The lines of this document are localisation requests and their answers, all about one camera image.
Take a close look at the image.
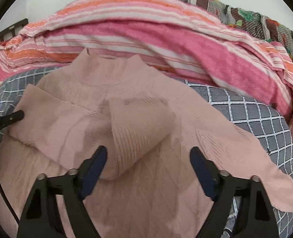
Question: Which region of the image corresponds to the pink knit sweater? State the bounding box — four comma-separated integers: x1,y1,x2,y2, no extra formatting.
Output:
0,49,293,237

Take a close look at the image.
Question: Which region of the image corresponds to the dark wooden headboard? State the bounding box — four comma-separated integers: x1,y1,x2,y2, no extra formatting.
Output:
0,18,28,43

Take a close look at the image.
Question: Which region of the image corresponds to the grey checked bed cover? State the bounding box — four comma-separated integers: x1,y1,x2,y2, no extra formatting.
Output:
0,65,293,238

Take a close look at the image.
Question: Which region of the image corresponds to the pink orange striped blanket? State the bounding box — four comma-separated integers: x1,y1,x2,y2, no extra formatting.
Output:
0,0,293,119

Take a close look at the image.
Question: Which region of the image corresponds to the brown floral patchwork quilt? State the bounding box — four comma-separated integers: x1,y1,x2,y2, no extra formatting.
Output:
179,0,293,60

